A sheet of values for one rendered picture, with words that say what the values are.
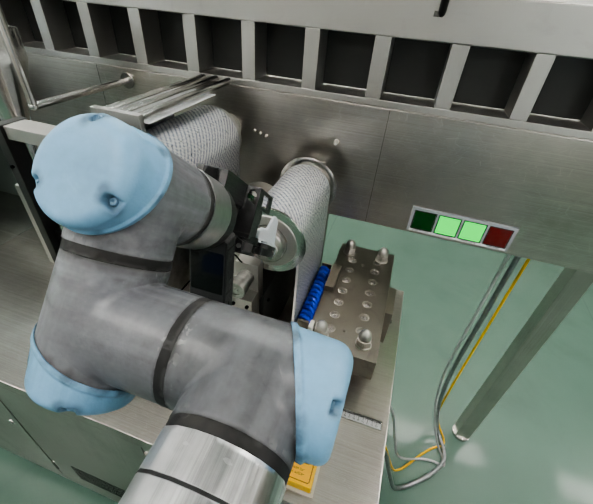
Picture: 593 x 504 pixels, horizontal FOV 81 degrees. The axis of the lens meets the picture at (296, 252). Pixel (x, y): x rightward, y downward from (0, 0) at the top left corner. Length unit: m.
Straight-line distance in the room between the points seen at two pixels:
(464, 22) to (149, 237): 0.73
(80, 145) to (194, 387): 0.15
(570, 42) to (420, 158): 0.32
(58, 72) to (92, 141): 1.08
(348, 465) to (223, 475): 0.64
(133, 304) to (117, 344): 0.03
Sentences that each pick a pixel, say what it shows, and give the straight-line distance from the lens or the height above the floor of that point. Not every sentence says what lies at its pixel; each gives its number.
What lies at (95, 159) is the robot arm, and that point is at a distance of 0.24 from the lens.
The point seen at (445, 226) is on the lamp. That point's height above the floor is 1.18.
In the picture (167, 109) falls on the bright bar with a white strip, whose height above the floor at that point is 1.44.
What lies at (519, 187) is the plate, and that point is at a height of 1.32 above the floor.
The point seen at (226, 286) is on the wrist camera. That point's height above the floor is 1.37.
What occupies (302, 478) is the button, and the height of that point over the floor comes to 0.92.
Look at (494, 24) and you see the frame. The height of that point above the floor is 1.61.
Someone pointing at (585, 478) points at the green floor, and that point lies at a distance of 2.25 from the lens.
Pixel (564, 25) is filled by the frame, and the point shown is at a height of 1.62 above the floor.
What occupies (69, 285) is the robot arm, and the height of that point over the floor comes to 1.49.
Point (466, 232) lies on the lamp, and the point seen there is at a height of 1.18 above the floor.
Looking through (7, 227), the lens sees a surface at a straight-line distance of 1.50.
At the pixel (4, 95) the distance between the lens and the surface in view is 1.09.
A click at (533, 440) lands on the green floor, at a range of 2.21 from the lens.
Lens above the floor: 1.65
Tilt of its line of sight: 38 degrees down
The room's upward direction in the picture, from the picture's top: 5 degrees clockwise
